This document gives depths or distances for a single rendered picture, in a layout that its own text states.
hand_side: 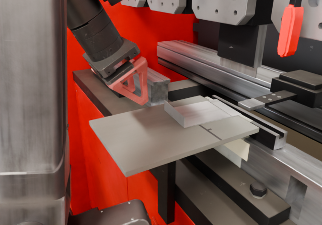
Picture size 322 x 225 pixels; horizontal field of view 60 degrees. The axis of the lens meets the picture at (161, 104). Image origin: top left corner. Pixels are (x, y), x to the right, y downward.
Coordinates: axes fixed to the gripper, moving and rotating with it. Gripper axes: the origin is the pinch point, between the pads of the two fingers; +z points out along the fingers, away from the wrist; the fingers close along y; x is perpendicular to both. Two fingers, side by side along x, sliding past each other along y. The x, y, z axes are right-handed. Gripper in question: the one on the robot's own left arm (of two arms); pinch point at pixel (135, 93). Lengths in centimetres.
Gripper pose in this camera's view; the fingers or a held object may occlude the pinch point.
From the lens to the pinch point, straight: 47.6
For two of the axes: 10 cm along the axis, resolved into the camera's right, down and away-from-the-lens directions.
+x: -7.7, 6.1, -1.7
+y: -4.7, -3.6, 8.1
